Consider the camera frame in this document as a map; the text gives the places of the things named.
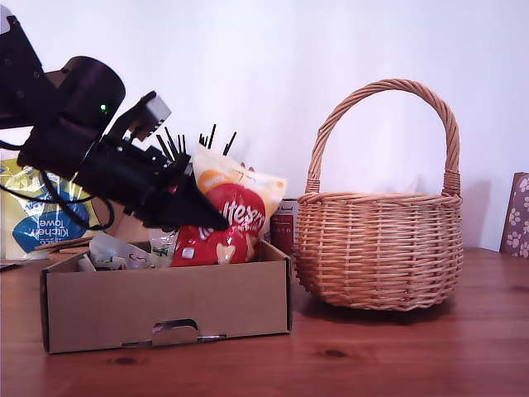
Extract dark red tin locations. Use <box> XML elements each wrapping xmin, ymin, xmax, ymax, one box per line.
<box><xmin>270</xmin><ymin>198</ymin><xmax>297</xmax><ymax>256</ymax></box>

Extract red and white Maltesers bag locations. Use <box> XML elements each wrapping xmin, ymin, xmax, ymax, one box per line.
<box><xmin>169</xmin><ymin>142</ymin><xmax>288</xmax><ymax>269</ymax></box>

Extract woven wicker basket with handle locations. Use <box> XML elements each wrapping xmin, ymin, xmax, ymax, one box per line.
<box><xmin>293</xmin><ymin>78</ymin><xmax>465</xmax><ymax>313</ymax></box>

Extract brown cork coasters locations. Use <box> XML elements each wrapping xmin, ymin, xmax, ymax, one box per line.
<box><xmin>35</xmin><ymin>237</ymin><xmax>94</xmax><ymax>253</ymax></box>

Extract white patterned egg bag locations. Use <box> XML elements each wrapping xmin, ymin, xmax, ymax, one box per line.
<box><xmin>78</xmin><ymin>233</ymin><xmax>173</xmax><ymax>274</ymax></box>

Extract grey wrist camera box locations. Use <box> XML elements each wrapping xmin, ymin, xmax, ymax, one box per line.
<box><xmin>107</xmin><ymin>91</ymin><xmax>172</xmax><ymax>145</ymax></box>

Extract chair with paw print cushion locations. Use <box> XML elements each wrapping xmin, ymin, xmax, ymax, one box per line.
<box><xmin>498</xmin><ymin>172</ymin><xmax>529</xmax><ymax>260</ymax></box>

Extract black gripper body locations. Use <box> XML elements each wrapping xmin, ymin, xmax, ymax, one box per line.
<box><xmin>76</xmin><ymin>134</ymin><xmax>195</xmax><ymax>227</ymax></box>

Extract white Galaxy egg bag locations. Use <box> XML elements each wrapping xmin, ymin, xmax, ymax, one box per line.
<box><xmin>148</xmin><ymin>226</ymin><xmax>179</xmax><ymax>268</ymax></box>

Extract brown cardboard box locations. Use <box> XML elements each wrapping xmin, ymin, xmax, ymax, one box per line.
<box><xmin>40</xmin><ymin>161</ymin><xmax>294</xmax><ymax>355</ymax></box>

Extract yellow kitchen towel pack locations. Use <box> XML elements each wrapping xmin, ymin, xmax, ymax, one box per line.
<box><xmin>0</xmin><ymin>159</ymin><xmax>104</xmax><ymax>261</ymax></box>

